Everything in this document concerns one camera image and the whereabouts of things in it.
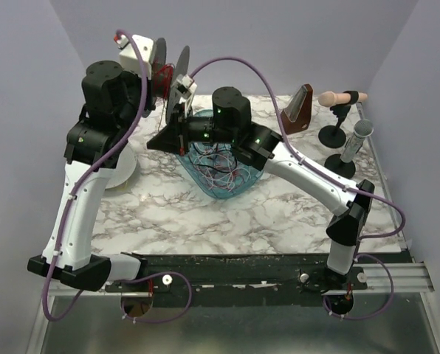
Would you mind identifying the thin red wire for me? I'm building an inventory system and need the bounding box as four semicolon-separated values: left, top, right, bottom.
153;63;176;133

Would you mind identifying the dark grey perforated spool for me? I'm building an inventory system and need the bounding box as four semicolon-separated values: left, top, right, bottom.
152;38;190;124

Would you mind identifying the teal transparent plastic bin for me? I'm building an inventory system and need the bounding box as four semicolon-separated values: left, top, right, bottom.
175;108;264;201

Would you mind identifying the brown wooden metronome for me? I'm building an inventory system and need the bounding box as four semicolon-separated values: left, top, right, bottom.
281;83;313;135

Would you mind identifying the black stand of silver microphone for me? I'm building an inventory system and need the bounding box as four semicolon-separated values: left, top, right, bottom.
324;154;356;179

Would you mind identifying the silver mesh microphone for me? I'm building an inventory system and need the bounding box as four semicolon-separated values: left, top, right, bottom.
340;119;374;163

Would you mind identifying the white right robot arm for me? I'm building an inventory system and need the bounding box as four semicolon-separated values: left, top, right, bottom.
147;87;374;276

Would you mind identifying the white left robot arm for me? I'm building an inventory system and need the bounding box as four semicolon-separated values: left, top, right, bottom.
27;60;151;291

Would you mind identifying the white perforated spool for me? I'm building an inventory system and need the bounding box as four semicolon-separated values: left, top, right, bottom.
106;145;137;190

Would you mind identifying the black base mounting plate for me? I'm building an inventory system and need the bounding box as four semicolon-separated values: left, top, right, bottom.
105;252;413;309

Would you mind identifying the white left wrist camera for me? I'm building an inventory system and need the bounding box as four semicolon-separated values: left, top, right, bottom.
113;32;158;77

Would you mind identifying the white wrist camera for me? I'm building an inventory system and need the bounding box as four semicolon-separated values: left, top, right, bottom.
171;74;197;111
113;32;158;77

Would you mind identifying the tangled wire bundle in bin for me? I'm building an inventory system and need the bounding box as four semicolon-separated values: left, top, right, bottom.
190;143;258;192

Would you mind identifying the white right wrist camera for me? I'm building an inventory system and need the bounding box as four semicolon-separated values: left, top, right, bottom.
171;74;197;111

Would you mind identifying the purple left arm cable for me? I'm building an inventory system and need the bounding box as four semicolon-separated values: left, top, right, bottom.
41;29;193;325

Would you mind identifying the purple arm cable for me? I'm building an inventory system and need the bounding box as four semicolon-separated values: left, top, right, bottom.
41;29;193;325
190;56;408;321

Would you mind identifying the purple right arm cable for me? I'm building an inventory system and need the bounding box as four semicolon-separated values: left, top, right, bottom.
190;56;408;321

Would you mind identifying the aluminium rail frame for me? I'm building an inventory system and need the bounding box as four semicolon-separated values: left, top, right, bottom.
27;253;438;353

